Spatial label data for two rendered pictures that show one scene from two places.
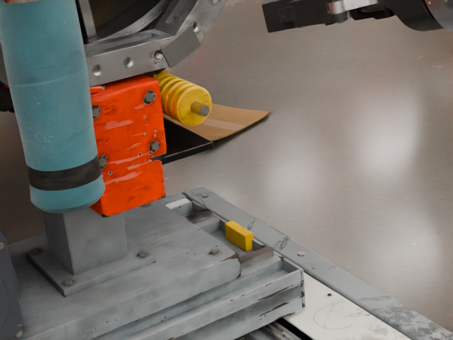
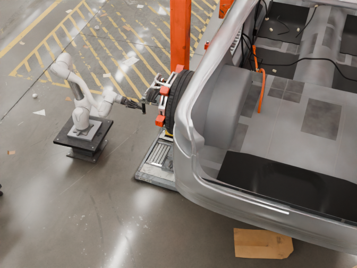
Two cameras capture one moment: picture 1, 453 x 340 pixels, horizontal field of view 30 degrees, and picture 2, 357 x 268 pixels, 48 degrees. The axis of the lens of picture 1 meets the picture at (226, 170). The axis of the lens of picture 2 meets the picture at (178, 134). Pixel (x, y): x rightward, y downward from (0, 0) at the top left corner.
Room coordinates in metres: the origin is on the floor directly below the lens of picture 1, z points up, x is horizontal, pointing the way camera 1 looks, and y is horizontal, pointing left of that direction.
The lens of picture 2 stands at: (3.50, -1.69, 3.45)
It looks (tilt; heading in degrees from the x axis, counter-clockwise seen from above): 45 degrees down; 141
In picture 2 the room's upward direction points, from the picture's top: 1 degrees clockwise
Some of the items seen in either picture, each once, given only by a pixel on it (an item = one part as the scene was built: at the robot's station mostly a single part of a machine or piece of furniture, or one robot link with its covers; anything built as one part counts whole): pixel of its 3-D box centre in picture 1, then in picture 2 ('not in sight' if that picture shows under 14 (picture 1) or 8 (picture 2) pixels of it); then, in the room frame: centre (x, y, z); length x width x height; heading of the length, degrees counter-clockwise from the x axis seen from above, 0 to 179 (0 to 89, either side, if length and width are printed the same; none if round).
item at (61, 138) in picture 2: not in sight; (85, 139); (0.38, -0.56, 0.15); 0.50 x 0.50 x 0.30; 35
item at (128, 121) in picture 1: (102, 135); not in sight; (1.12, 0.17, 0.48); 0.16 x 0.12 x 0.17; 32
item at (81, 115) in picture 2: not in sight; (80, 117); (0.37, -0.55, 0.49); 0.18 x 0.16 x 0.22; 140
